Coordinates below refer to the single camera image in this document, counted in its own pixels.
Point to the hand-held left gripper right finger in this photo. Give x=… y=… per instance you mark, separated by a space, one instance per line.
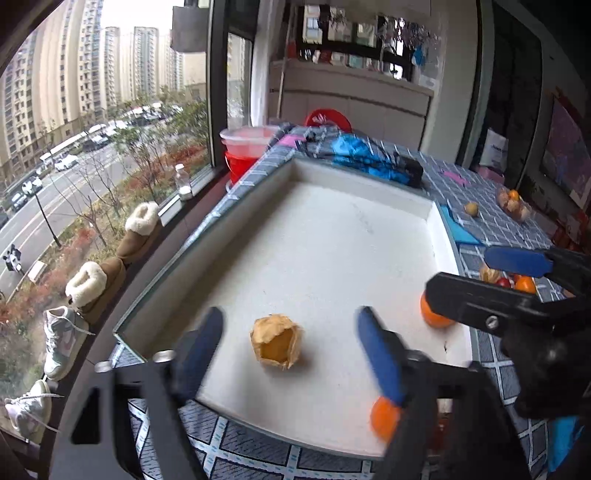
x=378 y=355

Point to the grey checked tablecloth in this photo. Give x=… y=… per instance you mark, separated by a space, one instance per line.
x=485 y=221

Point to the blue gloves pile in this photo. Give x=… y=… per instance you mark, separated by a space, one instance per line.
x=364 y=154

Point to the white cabinet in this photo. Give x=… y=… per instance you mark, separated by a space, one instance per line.
x=355 y=101

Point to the clear glass fruit bowl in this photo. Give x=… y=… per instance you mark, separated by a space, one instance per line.
x=515 y=210

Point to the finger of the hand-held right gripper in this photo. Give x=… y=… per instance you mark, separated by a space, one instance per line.
x=480 y=302
x=517 y=261

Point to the small red fruit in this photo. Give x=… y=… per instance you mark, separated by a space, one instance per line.
x=504 y=282

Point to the husked golden physalis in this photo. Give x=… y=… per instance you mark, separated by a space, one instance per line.
x=276 y=341

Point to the pink star patch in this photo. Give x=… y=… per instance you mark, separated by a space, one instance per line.
x=455 y=177

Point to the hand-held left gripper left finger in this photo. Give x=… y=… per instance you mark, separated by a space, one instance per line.
x=203 y=355

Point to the orange mandarin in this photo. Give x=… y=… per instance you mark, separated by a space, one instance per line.
x=383 y=420
x=525 y=285
x=513 y=195
x=431 y=319

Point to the red bucket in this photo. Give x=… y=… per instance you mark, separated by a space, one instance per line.
x=240 y=166

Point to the clear plastic bottle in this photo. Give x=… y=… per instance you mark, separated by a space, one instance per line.
x=183 y=182

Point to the white grey sneaker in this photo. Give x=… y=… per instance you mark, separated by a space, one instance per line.
x=64 y=341
x=27 y=408

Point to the white bag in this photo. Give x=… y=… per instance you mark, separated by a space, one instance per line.
x=494 y=147

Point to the blue star patch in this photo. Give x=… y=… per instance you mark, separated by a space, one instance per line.
x=457 y=228

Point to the red chair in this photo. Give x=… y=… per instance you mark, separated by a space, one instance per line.
x=328 y=117

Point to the white rectangular tray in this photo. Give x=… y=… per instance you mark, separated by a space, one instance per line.
x=323 y=240

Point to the black power adapter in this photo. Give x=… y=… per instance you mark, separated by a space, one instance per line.
x=412 y=171

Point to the pink plastic basin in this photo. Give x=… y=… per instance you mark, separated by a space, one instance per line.
x=244 y=138

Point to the wall-mounted television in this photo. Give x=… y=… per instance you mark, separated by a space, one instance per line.
x=568 y=147

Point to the brown fleece-lined boot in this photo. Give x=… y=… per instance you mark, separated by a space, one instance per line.
x=141 y=230
x=94 y=286

